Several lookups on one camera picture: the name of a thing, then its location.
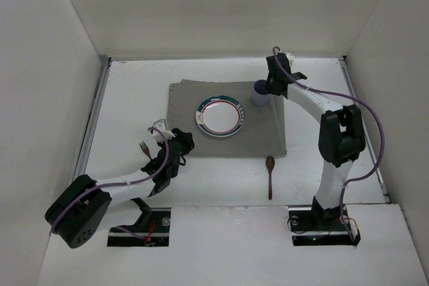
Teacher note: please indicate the right metal table rail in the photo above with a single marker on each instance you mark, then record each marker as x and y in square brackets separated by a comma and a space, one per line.
[369, 150]

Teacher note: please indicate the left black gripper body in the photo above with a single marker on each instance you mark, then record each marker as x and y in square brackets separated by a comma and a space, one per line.
[183, 139]

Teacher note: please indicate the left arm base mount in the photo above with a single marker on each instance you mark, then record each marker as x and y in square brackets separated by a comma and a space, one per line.
[151, 231]

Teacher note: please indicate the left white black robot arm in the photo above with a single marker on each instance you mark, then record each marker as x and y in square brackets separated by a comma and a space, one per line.
[78, 212]

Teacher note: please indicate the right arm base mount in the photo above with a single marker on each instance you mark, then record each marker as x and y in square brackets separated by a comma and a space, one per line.
[307, 230]

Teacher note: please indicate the white plate green red rim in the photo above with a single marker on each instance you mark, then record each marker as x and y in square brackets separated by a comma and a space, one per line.
[220, 116]

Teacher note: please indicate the left metal table rail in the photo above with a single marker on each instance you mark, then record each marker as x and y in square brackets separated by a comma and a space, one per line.
[93, 116]

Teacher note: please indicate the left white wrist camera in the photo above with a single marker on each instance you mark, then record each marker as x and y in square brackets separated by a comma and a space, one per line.
[163, 129]

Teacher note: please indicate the brown wooden fork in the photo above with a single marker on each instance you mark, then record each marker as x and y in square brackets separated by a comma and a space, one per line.
[145, 149]

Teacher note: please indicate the lavender plastic cup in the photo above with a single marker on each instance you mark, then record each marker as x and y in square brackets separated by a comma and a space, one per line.
[260, 95]

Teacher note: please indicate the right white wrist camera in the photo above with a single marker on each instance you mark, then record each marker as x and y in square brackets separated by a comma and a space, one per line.
[291, 58]

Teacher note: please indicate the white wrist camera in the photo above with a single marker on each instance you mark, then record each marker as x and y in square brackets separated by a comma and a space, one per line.
[163, 129]
[291, 58]

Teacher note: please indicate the grey cloth placemat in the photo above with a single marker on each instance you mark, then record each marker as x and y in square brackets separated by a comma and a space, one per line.
[262, 134]

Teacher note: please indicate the metal table rail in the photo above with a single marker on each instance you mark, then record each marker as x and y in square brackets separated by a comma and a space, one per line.
[369, 150]
[93, 116]

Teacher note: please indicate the brown wooden spoon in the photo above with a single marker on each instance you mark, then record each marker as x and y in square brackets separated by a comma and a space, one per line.
[270, 164]

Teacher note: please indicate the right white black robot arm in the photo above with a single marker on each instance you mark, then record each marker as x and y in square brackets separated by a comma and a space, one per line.
[341, 139]

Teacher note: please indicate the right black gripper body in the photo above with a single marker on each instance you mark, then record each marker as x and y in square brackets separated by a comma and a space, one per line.
[275, 82]

